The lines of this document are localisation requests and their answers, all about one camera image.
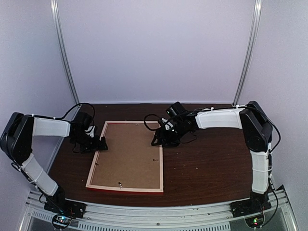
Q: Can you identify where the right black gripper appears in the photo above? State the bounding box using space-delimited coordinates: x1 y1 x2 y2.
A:
152 121 189 148

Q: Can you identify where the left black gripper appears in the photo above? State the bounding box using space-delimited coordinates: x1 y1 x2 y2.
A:
72 131 108 154

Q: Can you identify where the brown backing board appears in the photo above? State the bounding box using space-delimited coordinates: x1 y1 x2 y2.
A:
90 123 161 188

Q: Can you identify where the wooden picture frame red edge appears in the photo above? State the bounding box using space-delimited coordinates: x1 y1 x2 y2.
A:
86 120 165 193

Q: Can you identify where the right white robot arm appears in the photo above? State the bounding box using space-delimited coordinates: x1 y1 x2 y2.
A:
151 101 273 213

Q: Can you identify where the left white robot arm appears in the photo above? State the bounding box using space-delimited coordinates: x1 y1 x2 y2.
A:
0 112 108 214

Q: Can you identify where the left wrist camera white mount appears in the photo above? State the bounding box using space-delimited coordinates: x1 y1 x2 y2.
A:
85 125 97 138

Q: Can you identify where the right black cable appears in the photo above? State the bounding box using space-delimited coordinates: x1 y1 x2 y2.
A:
143 114 198 144

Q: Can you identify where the black cable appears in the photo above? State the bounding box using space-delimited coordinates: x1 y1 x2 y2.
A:
57 103 95 154
143 114 198 144

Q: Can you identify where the left black cable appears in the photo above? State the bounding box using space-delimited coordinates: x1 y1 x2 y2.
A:
57 103 95 154

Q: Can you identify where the left aluminium corner post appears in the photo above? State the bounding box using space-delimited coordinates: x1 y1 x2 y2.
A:
50 0 80 104

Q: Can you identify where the aluminium corner post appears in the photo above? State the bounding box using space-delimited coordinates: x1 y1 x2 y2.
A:
50 0 80 104
232 0 262 105

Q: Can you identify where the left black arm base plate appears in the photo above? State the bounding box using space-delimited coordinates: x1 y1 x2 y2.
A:
44 200 86 218

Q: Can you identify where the aluminium front rail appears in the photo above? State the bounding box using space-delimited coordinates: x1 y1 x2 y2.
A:
17 196 299 231

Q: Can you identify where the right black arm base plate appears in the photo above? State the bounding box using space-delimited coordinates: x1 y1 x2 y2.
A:
230 198 272 218

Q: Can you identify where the right aluminium corner post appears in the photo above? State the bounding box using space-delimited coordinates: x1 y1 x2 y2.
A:
232 0 262 105

